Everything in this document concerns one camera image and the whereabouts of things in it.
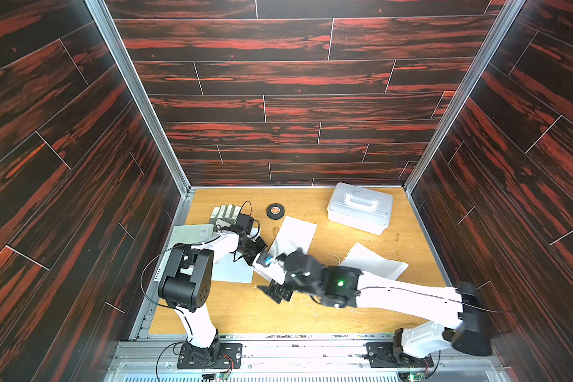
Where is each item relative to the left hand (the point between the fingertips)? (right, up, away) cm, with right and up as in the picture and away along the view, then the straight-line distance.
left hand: (274, 255), depth 93 cm
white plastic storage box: (+36, +19, +5) cm, 41 cm away
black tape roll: (0, +18, +18) cm, 25 cm away
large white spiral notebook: (-19, -5, -1) cm, 20 cm away
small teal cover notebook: (+39, -3, +1) cm, 39 cm away
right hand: (0, +1, -23) cm, 23 cm away
